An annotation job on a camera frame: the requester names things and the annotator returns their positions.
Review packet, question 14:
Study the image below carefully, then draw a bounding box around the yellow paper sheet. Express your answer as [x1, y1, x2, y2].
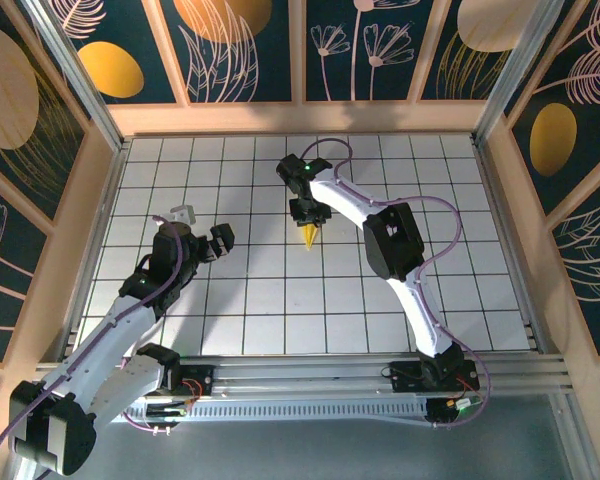
[301, 223, 325, 251]

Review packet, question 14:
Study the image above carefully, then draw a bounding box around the grey metal sheet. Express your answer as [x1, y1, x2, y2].
[79, 422, 571, 480]

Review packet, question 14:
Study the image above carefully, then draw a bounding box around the small circuit board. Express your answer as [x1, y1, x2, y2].
[447, 394, 485, 412]

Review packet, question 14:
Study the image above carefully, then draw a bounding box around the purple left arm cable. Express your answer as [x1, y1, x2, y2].
[0, 214, 185, 480]

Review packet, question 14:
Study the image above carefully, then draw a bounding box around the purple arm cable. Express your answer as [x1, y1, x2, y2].
[299, 137, 492, 431]
[0, 214, 185, 480]

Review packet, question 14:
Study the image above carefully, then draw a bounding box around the aluminium side rail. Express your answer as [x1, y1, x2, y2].
[472, 139, 556, 356]
[54, 139, 131, 364]

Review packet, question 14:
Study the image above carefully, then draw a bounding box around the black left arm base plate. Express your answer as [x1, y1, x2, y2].
[164, 363, 216, 399]

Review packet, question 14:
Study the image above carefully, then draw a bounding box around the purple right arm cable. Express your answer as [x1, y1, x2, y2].
[299, 137, 492, 431]

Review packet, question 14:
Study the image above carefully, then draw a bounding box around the aluminium rail beam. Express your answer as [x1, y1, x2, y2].
[27, 354, 574, 402]

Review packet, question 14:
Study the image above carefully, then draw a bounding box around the grey slotted cable duct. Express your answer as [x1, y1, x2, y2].
[109, 402, 431, 426]

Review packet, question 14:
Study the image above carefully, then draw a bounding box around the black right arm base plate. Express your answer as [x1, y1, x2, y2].
[389, 358, 481, 394]

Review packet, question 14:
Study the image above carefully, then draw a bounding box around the aluminium corner post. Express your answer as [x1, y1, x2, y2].
[472, 0, 581, 146]
[19, 0, 131, 154]

